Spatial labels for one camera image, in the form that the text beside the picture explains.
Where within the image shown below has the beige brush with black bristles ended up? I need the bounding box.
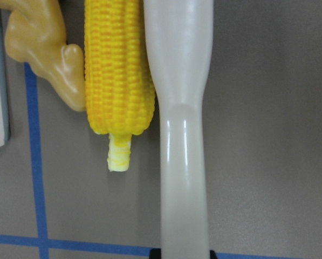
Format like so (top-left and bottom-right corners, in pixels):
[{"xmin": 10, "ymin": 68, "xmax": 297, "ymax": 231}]
[{"xmin": 143, "ymin": 1, "xmax": 214, "ymax": 258}]

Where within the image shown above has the yellow toy corn cob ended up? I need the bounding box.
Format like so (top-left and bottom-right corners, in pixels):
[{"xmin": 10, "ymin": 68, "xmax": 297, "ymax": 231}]
[{"xmin": 84, "ymin": 1, "xmax": 155, "ymax": 172}]

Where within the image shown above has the orange toy ginger root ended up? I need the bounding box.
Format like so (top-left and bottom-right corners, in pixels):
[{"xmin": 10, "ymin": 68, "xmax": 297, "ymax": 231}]
[{"xmin": 1, "ymin": 1, "xmax": 85, "ymax": 112}]

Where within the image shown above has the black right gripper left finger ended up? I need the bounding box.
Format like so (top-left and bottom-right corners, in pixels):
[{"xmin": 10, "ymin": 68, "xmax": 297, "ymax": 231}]
[{"xmin": 149, "ymin": 249, "xmax": 162, "ymax": 259}]

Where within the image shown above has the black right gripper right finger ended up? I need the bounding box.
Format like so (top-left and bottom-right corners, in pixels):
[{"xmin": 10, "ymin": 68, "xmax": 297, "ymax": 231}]
[{"xmin": 209, "ymin": 250, "xmax": 217, "ymax": 259}]

